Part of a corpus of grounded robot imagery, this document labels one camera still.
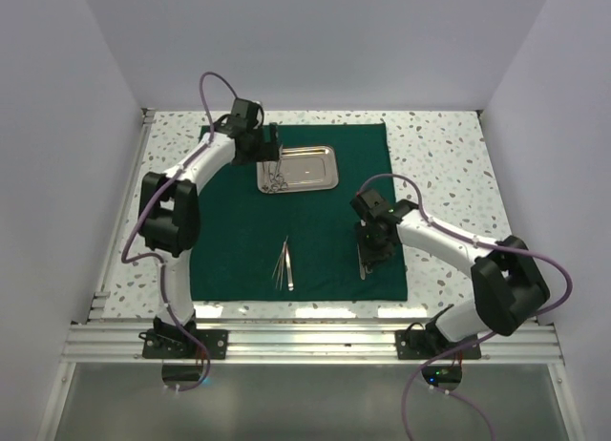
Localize stainless steel instrument tray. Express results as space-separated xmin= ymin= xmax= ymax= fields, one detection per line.
xmin=257 ymin=145 xmax=339 ymax=194

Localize steel ring-handled scissors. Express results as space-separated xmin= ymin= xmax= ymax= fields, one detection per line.
xmin=265 ymin=160 xmax=284 ymax=194

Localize thin steel tweezers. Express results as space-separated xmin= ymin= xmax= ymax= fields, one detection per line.
xmin=272 ymin=241 xmax=286 ymax=290
xmin=272 ymin=237 xmax=288 ymax=284

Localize broad steel tweezers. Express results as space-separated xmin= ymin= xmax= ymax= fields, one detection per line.
xmin=284 ymin=241 xmax=295 ymax=291

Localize dark green surgical cloth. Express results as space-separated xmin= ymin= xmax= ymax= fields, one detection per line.
xmin=189 ymin=123 xmax=408 ymax=302

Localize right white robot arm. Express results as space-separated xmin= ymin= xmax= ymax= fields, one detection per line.
xmin=350 ymin=189 xmax=550 ymax=358

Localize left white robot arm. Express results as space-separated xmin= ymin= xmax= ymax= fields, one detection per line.
xmin=137 ymin=97 xmax=280 ymax=358

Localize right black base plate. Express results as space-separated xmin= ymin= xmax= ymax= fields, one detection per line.
xmin=394 ymin=323 xmax=478 ymax=360

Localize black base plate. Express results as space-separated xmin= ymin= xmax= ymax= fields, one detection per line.
xmin=138 ymin=323 xmax=229 ymax=360
xmin=394 ymin=323 xmax=478 ymax=360

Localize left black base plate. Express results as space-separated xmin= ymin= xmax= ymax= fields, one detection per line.
xmin=138 ymin=323 xmax=229 ymax=360

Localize aluminium front rail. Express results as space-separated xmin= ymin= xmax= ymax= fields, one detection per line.
xmin=60 ymin=321 xmax=563 ymax=365

